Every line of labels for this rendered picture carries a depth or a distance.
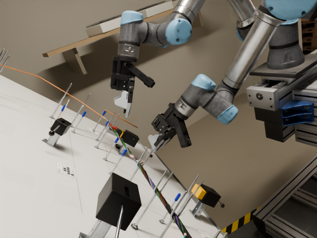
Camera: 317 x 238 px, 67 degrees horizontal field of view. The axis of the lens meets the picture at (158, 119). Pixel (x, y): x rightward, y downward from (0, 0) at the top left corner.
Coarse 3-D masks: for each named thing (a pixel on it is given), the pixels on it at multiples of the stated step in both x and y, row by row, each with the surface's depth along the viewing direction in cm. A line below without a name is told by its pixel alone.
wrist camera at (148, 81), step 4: (132, 64) 84; (128, 68) 84; (132, 68) 84; (136, 68) 84; (132, 72) 84; (136, 72) 85; (140, 72) 85; (136, 76) 87; (140, 76) 85; (144, 76) 85; (144, 80) 86; (148, 80) 86; (152, 80) 86; (144, 84) 87; (148, 84) 86; (152, 84) 86
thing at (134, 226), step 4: (164, 172) 48; (172, 172) 49; (160, 180) 48; (168, 180) 49; (164, 184) 49; (156, 188) 48; (152, 196) 49; (152, 200) 49; (148, 204) 49; (144, 212) 49; (140, 216) 49; (140, 220) 49; (132, 224) 50; (136, 224) 49; (132, 228) 49; (136, 228) 49
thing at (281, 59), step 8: (272, 48) 103; (280, 48) 100; (288, 48) 99; (296, 48) 100; (272, 56) 104; (280, 56) 101; (288, 56) 101; (296, 56) 100; (272, 64) 105; (280, 64) 102; (288, 64) 101; (296, 64) 100
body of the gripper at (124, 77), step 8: (120, 64) 84; (128, 64) 85; (112, 72) 84; (120, 72) 84; (128, 72) 85; (112, 80) 82; (120, 80) 84; (128, 80) 84; (112, 88) 83; (120, 88) 84
